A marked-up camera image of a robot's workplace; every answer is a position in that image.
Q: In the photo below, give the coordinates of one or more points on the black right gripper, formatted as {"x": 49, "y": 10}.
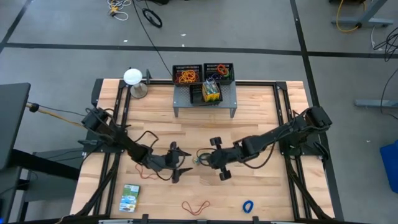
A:
{"x": 224, "y": 155}

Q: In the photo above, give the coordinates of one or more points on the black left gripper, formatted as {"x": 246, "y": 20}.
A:
{"x": 161, "y": 161}

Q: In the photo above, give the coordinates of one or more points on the red rubber band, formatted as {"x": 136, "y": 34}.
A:
{"x": 195, "y": 214}
{"x": 176, "y": 80}
{"x": 136, "y": 168}

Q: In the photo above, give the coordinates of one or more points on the black mesh basket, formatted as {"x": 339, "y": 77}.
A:
{"x": 196, "y": 93}
{"x": 211, "y": 68}
{"x": 187, "y": 68}

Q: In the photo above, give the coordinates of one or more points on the purple coil wristband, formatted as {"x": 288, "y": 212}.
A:
{"x": 213, "y": 76}

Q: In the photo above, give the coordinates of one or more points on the orange rubber band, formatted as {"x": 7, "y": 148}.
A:
{"x": 193, "y": 74}

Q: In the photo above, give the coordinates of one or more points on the green coil wristband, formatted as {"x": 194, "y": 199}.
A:
{"x": 228, "y": 74}

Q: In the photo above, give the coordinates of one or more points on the red coil wristband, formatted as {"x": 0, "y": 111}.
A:
{"x": 218, "y": 69}

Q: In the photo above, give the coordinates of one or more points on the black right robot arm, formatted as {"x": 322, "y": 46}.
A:
{"x": 280, "y": 133}

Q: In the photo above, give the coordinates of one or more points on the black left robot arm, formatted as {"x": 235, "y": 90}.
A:
{"x": 124, "y": 140}

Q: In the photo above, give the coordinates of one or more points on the black side desk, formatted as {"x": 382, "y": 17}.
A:
{"x": 12, "y": 124}

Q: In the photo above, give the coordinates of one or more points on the grey desk foot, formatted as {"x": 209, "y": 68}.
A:
{"x": 376, "y": 103}

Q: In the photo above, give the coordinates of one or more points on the grey desk leg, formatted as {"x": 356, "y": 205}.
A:
{"x": 373, "y": 22}

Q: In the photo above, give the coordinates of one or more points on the blue coil wristband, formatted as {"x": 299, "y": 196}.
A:
{"x": 244, "y": 207}

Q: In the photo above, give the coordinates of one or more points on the grey metal riser shelf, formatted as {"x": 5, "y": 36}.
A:
{"x": 181, "y": 99}

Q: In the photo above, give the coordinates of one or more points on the white dome table lamp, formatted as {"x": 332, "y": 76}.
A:
{"x": 133, "y": 76}

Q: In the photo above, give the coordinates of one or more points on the yellow rod with black knob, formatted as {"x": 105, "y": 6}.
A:
{"x": 33, "y": 108}

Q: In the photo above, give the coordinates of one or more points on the blue plastic bin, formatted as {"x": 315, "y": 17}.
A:
{"x": 391, "y": 168}

